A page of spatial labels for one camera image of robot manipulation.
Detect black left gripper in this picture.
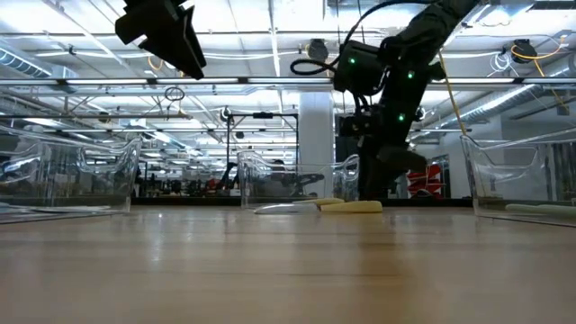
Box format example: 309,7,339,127
114,0,209,81

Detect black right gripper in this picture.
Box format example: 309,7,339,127
357,133,428,202

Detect green handled knife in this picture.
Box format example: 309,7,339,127
504,203,576,216
537,202,576,212

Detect red white object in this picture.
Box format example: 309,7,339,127
407,163,445,200

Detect black monitor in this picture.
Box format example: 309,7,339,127
335,134,362,164

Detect white column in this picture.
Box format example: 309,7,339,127
299,92,336,179

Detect clear plastic bin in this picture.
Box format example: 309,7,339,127
0,124,143,225
237,149,362,212
459,129,576,229

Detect person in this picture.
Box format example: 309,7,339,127
269,157,290,176

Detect black hanging cable loop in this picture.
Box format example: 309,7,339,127
163,85,186,103

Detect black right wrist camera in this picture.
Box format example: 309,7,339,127
337,114,384,139

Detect black frame stand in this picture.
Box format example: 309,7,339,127
226,112,300,181

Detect black ceiling cable reel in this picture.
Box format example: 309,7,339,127
306,38,330,64
511,38,538,65

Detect silver ventilation duct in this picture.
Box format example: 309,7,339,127
0,47,80,83
422,53,576,131

